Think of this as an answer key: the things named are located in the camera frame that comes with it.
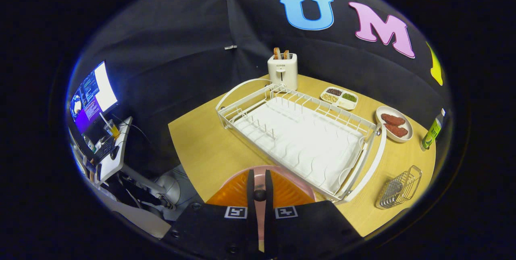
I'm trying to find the white toaster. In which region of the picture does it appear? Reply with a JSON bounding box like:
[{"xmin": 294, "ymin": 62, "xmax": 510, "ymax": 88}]
[{"xmin": 267, "ymin": 52, "xmax": 298, "ymax": 91}]

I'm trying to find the white oval sausage plate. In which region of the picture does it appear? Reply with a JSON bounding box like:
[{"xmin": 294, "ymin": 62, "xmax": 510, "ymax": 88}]
[{"xmin": 376, "ymin": 106, "xmax": 414, "ymax": 144}]

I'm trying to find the computer monitor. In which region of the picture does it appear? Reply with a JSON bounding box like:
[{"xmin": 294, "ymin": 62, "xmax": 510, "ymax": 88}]
[{"xmin": 69, "ymin": 60, "xmax": 119, "ymax": 135}]

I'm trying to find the black keyboard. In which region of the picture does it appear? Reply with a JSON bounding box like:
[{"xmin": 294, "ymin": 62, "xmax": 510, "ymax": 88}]
[{"xmin": 92, "ymin": 136, "xmax": 117, "ymax": 166}]

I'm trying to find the white dish rack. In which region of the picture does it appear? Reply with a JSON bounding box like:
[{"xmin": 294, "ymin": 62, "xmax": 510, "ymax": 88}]
[{"xmin": 216, "ymin": 79, "xmax": 387, "ymax": 204}]

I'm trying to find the pink plate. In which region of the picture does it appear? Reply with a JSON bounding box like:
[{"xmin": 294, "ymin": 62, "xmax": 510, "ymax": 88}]
[{"xmin": 225, "ymin": 166, "xmax": 317, "ymax": 252}]

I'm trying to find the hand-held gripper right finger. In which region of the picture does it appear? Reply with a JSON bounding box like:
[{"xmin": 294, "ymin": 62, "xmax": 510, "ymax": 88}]
[{"xmin": 265, "ymin": 170, "xmax": 361, "ymax": 257}]

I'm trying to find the green label drink bottle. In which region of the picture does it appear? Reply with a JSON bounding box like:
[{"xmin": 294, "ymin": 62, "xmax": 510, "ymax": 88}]
[{"xmin": 421, "ymin": 108, "xmax": 446, "ymax": 150}]

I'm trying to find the brown sausage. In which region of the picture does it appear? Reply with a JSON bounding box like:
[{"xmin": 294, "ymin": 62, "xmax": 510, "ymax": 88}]
[
  {"xmin": 385, "ymin": 123, "xmax": 409, "ymax": 138},
  {"xmin": 381, "ymin": 113, "xmax": 406, "ymax": 127}
]

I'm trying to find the white divided seed tray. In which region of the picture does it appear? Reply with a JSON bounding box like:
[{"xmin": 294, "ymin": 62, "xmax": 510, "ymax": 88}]
[{"xmin": 320, "ymin": 87, "xmax": 358, "ymax": 110}]

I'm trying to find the white desk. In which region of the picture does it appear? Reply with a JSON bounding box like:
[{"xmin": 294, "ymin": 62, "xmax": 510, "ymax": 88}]
[{"xmin": 81, "ymin": 117, "xmax": 178, "ymax": 212}]

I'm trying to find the metal wire basket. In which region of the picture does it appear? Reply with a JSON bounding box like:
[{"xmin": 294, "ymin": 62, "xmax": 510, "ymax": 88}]
[{"xmin": 376, "ymin": 165, "xmax": 422, "ymax": 210}]

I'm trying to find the orange drink cup with straw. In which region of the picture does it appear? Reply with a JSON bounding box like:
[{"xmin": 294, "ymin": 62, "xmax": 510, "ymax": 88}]
[{"xmin": 100, "ymin": 112, "xmax": 121, "ymax": 139}]

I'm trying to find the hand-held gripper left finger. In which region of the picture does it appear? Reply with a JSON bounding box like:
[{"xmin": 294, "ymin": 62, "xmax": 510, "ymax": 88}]
[{"xmin": 163, "ymin": 170, "xmax": 256, "ymax": 254}]

